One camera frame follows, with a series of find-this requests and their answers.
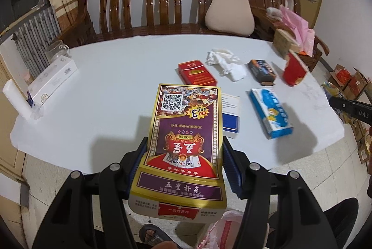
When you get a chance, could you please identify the black crystal bullet box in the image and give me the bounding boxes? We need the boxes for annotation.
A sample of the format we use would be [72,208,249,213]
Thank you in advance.
[248,59,276,86]

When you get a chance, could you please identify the purple gold poker card box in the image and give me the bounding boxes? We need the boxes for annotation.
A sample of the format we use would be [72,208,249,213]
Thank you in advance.
[128,84,227,224]

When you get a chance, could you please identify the red cigarette pack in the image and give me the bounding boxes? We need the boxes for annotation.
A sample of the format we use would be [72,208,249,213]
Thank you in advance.
[178,60,217,86]

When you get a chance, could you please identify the white plastic trash bag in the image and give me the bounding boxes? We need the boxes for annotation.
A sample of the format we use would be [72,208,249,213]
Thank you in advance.
[195,210,243,249]

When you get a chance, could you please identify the cardboard boxes on floor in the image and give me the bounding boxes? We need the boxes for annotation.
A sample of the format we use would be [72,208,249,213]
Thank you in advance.
[321,65,371,173]

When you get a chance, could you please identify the black sandal foot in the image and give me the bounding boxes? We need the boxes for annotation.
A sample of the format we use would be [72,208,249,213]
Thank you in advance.
[139,224,172,246]

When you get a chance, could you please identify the red paper box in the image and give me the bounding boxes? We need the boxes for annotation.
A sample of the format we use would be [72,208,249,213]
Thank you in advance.
[283,50,309,86]

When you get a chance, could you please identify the pink plastic bag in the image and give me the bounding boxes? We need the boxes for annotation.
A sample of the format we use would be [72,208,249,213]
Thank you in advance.
[279,5,315,57]

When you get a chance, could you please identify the blue cartoon medicine box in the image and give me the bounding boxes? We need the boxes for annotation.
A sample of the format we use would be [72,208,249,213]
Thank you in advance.
[249,88,293,139]

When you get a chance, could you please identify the brown cardboard box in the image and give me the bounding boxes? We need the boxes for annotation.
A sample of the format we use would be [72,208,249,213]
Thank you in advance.
[273,29,301,60]

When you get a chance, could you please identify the long white carton box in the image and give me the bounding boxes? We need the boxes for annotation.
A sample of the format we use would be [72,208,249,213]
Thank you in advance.
[28,56,78,105]

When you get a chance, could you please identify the white roll tube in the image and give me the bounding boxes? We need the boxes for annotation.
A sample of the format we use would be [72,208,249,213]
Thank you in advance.
[3,79,32,120]

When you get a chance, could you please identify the crumpled white tissue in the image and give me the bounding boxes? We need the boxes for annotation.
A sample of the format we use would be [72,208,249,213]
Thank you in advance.
[206,49,247,82]

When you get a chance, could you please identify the wooden armchair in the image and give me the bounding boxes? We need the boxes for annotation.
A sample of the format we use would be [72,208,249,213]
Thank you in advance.
[249,0,329,71]

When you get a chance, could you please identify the beige cushion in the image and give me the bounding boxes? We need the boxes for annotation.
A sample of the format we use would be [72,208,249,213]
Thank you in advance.
[205,0,255,37]

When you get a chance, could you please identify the white radiator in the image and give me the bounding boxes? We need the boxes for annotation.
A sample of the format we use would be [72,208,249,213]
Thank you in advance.
[12,6,62,78]

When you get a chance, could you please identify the wooden bench sofa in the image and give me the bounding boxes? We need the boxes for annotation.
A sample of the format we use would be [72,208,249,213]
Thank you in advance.
[57,0,257,49]

